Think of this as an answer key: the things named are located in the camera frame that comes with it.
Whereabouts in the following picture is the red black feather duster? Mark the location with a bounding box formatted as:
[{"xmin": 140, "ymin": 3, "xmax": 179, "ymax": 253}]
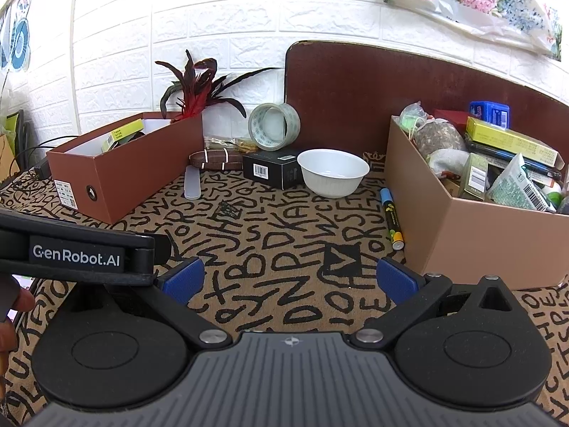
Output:
[{"xmin": 155, "ymin": 50, "xmax": 275, "ymax": 122}]

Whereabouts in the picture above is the tan cardboard box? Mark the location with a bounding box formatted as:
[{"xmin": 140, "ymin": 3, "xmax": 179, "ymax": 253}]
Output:
[{"xmin": 385, "ymin": 123, "xmax": 568, "ymax": 289}]

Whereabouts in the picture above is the black binder clip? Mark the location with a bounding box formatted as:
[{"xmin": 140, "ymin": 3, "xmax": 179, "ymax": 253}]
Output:
[{"xmin": 215, "ymin": 201, "xmax": 242, "ymax": 220}]

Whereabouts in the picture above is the blue round wall decoration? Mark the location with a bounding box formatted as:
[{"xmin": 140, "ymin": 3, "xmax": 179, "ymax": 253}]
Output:
[{"xmin": 1, "ymin": 0, "xmax": 32, "ymax": 72}]

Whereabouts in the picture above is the brown checked pouch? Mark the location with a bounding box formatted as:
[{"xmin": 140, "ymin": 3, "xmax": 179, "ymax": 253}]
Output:
[{"xmin": 189, "ymin": 148, "xmax": 243, "ymax": 171}]

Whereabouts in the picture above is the yellow green medicine box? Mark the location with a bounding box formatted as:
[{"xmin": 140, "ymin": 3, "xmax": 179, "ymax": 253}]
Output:
[{"xmin": 101, "ymin": 118, "xmax": 144, "ymax": 152}]

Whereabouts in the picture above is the clear packing tape roll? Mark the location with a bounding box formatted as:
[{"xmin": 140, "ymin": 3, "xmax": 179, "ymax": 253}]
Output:
[{"xmin": 248, "ymin": 103, "xmax": 301, "ymax": 151}]

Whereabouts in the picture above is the green white sachet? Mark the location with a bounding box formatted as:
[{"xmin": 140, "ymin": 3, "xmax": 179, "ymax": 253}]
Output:
[{"xmin": 487, "ymin": 153, "xmax": 554, "ymax": 212}]

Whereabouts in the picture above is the cotton swab packet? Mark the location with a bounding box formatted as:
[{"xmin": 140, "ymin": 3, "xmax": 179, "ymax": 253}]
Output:
[{"xmin": 203, "ymin": 136, "xmax": 259, "ymax": 153}]

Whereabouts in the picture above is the yellow long box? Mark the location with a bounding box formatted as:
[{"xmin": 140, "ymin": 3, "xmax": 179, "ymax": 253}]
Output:
[{"xmin": 466, "ymin": 117, "xmax": 565, "ymax": 171}]

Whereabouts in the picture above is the blue yellow marker pen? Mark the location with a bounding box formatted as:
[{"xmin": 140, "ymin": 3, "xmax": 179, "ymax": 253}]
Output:
[{"xmin": 380, "ymin": 188, "xmax": 405, "ymax": 251}]

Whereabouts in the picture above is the black power adapter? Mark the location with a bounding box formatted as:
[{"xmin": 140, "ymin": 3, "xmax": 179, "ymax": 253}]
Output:
[{"xmin": 33, "ymin": 157, "xmax": 51, "ymax": 180}]

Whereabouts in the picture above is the white ceramic bowl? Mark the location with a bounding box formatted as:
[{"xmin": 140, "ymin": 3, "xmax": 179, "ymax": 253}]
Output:
[{"xmin": 297, "ymin": 148, "xmax": 370, "ymax": 199}]

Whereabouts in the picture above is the black barcode box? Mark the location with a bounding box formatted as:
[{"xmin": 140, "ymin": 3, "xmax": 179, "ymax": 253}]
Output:
[{"xmin": 242, "ymin": 148, "xmax": 304, "ymax": 190}]

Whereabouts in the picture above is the translucent white plastic stick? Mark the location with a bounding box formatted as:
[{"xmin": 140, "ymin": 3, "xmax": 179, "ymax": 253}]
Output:
[{"xmin": 184, "ymin": 166, "xmax": 201, "ymax": 201}]

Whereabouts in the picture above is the person's left hand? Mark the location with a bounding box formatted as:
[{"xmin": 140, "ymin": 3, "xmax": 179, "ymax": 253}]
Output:
[{"xmin": 0, "ymin": 287, "xmax": 36, "ymax": 402}]

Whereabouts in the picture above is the blue small box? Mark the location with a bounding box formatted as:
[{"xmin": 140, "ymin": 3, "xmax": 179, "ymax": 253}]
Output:
[{"xmin": 469, "ymin": 100, "xmax": 510, "ymax": 129}]

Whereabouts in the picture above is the grey speckled pouch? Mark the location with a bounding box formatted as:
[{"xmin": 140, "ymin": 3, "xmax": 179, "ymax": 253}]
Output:
[{"xmin": 412, "ymin": 118, "xmax": 466, "ymax": 159}]

